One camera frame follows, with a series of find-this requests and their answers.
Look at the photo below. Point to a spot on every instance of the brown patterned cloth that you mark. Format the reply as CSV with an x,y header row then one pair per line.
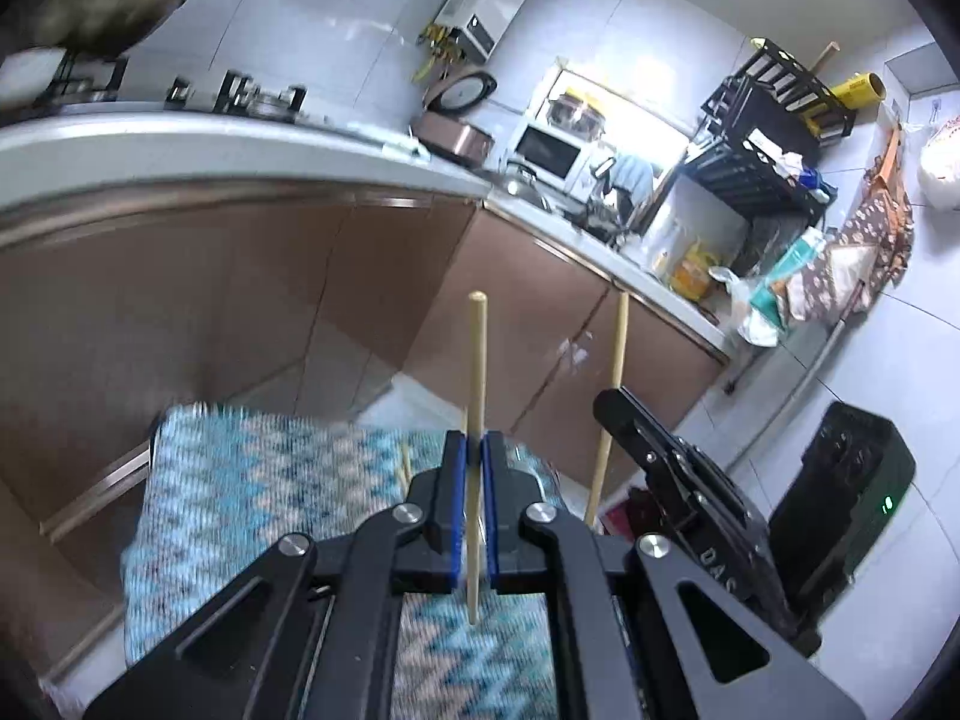
x,y
870,232

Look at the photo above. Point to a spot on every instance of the teal packet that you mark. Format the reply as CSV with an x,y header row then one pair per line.
x,y
791,262

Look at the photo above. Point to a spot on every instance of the white water heater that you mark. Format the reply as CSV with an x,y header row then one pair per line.
x,y
487,0

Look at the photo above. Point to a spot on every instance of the brown kitchen cabinet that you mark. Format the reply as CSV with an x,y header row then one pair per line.
x,y
225,277

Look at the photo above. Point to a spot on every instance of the blue zigzag knitted mat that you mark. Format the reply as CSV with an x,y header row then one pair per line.
x,y
225,480

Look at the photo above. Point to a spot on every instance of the yellow packet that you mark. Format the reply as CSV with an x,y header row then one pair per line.
x,y
694,274

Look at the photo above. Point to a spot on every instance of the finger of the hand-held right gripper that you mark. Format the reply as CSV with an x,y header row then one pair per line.
x,y
637,427

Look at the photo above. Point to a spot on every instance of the crumpled white plastic bag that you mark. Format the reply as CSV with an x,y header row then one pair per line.
x,y
750,315

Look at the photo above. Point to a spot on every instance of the wooden stick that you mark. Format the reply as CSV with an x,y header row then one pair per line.
x,y
825,56

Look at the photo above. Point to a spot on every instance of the black dish rack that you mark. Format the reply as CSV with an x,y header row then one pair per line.
x,y
750,172

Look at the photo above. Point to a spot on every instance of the white microwave oven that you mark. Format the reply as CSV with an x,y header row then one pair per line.
x,y
544,154

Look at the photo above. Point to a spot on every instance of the kitchen window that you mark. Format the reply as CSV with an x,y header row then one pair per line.
x,y
645,120

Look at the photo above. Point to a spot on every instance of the light blue towel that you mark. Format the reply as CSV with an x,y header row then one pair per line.
x,y
630,176

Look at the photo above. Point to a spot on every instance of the yellow wrap roll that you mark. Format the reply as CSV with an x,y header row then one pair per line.
x,y
859,86

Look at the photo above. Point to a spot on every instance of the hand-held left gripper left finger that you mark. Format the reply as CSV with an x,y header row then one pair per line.
x,y
456,510

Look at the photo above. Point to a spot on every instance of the black gas stove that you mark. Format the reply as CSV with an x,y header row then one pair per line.
x,y
247,94

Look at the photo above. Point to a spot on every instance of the brown rice cooker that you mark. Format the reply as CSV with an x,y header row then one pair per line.
x,y
457,139

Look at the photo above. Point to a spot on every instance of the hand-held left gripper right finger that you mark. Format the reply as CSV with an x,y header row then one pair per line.
x,y
493,510

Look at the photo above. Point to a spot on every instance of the yellow gas pipe fittings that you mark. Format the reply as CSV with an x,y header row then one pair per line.
x,y
435,49

